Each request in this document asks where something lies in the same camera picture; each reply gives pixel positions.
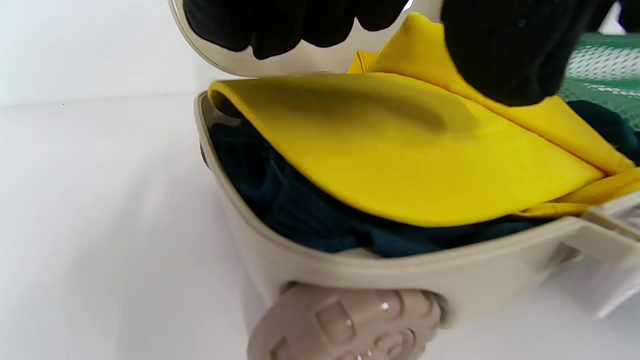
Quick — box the green mesh bag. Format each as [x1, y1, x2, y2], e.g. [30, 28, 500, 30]
[559, 33, 640, 132]

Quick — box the dark teal garment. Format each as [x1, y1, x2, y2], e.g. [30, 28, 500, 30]
[210, 100, 640, 259]

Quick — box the beige hard-shell suitcase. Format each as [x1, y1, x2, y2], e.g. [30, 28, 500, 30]
[167, 0, 640, 360]

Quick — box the yellow baseball cap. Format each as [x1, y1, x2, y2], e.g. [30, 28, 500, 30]
[208, 12, 640, 228]

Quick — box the person's left hand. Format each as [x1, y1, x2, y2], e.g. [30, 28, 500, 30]
[183, 0, 640, 108]

